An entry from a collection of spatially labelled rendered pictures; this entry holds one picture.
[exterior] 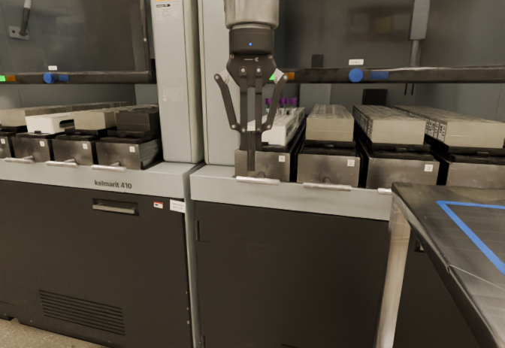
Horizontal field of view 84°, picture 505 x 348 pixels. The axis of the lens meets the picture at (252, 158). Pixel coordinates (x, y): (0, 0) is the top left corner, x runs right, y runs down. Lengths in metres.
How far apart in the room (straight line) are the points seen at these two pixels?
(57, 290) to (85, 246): 0.24
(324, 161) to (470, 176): 0.29
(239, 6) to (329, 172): 0.39
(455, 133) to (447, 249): 0.49
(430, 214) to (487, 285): 0.12
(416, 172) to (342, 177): 0.15
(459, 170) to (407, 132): 0.13
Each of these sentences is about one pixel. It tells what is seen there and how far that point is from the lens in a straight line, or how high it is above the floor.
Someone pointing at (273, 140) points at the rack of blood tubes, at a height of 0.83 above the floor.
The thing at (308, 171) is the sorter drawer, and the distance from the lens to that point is 0.66.
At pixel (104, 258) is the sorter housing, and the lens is 1.04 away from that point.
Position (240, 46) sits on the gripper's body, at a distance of 0.47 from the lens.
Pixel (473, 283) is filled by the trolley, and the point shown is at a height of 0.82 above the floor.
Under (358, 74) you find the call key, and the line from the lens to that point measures 0.69.
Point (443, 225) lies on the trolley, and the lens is 0.35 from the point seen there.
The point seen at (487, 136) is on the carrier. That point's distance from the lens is 0.79.
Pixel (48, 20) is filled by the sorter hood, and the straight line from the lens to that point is 1.08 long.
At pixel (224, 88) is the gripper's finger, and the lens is 0.49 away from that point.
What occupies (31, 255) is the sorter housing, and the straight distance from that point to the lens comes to 1.26.
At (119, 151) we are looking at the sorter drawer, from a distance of 0.85.
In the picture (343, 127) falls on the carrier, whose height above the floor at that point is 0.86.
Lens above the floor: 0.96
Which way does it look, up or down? 14 degrees down
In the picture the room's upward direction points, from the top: straight up
